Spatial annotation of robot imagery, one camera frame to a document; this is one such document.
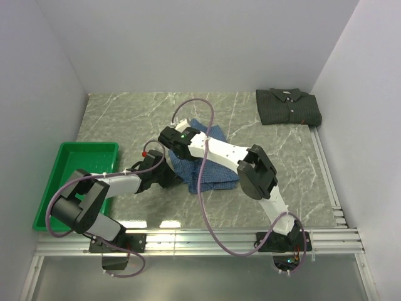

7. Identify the blue plaid long sleeve shirt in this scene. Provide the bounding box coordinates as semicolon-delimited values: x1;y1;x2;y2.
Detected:
169;119;239;194

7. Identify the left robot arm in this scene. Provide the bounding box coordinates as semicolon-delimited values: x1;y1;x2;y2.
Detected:
45;149;182;252

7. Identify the aluminium mounting rail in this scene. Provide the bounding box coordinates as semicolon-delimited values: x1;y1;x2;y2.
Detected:
34;228;365;256

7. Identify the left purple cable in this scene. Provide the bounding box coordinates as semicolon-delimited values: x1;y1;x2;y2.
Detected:
45;140;167;278

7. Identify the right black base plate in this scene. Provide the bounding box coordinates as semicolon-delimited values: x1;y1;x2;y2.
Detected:
253;232;312;253

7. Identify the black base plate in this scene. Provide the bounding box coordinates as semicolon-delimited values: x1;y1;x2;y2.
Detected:
88;233;147;253
253;232;312;253

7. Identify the folded dark striped shirt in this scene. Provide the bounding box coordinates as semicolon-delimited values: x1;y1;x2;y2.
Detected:
255;88;322;127

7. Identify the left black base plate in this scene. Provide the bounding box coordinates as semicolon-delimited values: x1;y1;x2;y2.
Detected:
88;233;147;253

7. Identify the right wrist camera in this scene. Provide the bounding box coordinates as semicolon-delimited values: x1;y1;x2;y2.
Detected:
171;119;190;132

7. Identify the green plastic tray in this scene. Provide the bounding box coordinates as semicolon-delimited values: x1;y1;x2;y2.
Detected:
33;142;119;231

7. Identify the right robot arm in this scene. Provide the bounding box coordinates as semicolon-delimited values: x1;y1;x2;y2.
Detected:
158;127;308;253

